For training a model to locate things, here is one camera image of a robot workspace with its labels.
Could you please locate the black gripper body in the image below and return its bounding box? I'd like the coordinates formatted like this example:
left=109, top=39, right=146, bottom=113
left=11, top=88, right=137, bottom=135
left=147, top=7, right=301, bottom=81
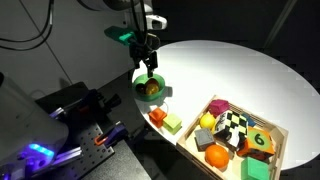
left=128, top=31, right=162, bottom=63

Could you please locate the gray block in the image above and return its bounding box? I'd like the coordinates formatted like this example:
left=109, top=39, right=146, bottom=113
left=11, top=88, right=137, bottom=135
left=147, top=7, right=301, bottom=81
left=194, top=127, right=216, bottom=151

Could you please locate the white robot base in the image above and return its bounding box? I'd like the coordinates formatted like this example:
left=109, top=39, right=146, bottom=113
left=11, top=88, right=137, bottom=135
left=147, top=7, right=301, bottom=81
left=0, top=71, right=70, bottom=169

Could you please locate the orange block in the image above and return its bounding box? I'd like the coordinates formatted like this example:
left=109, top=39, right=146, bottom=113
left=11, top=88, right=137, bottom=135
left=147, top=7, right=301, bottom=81
left=148, top=107, right=168, bottom=129

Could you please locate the yellow-green block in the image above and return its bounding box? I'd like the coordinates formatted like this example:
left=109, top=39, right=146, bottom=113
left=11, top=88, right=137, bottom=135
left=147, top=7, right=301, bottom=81
left=162, top=113, right=183, bottom=136

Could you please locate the pink block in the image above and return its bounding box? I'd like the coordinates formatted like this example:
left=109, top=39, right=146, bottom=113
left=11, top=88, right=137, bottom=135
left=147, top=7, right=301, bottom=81
left=208, top=99, right=231, bottom=118

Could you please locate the wooden tray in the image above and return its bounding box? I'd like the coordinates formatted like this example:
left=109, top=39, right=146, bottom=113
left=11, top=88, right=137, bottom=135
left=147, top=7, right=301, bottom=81
left=175, top=94, right=290, bottom=180

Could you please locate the blue block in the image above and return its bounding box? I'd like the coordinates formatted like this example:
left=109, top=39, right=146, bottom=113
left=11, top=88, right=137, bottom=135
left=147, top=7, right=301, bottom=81
left=241, top=113, right=258, bottom=128

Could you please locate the green block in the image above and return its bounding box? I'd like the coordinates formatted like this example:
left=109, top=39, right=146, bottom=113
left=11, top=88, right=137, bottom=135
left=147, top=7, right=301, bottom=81
left=240, top=156, right=271, bottom=180

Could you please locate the yellow fruit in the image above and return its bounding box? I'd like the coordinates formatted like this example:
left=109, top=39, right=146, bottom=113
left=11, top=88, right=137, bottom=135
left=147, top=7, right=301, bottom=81
left=145, top=80, right=161, bottom=96

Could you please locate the red fruit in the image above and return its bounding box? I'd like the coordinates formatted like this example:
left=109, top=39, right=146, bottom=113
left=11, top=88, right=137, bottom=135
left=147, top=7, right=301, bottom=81
left=135, top=83, right=148, bottom=95

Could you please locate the green bowl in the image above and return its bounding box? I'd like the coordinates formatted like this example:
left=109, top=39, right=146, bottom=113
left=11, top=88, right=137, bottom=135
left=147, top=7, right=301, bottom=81
left=132, top=73, right=167, bottom=102

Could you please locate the yellow lemon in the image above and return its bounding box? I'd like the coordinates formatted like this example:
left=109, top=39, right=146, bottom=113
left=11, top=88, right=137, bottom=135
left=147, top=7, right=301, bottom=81
left=199, top=113, right=217, bottom=131

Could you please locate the purple clamp with orange tip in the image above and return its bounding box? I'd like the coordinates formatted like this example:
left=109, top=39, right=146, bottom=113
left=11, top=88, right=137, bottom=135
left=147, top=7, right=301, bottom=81
left=93, top=121, right=130, bottom=148

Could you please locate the black white checkered cube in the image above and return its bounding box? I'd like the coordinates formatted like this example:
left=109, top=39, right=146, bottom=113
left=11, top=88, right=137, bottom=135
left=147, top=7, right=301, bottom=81
left=213, top=109, right=250, bottom=150

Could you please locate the black perforated breadboard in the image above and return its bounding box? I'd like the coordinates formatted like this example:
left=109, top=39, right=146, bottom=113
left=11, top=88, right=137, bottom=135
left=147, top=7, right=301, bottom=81
left=43, top=121, right=116, bottom=180

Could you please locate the orange fruit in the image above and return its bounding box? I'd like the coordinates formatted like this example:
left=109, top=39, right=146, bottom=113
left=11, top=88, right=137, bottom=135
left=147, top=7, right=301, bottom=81
left=204, top=144, right=231, bottom=169

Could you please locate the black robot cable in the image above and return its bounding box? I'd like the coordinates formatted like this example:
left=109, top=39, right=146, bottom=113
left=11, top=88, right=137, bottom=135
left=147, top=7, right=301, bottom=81
left=129, top=0, right=149, bottom=46

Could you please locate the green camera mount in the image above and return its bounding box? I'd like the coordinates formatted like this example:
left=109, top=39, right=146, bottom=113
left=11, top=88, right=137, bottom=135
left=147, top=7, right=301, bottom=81
left=103, top=25, right=138, bottom=47

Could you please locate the purple clamp with black handles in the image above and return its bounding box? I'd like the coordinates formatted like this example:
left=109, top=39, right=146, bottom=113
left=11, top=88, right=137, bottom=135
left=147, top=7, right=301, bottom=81
left=49, top=88, right=123, bottom=120

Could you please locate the black wall cable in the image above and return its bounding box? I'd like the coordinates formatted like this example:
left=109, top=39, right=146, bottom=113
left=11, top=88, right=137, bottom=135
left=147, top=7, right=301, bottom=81
left=0, top=0, right=55, bottom=52

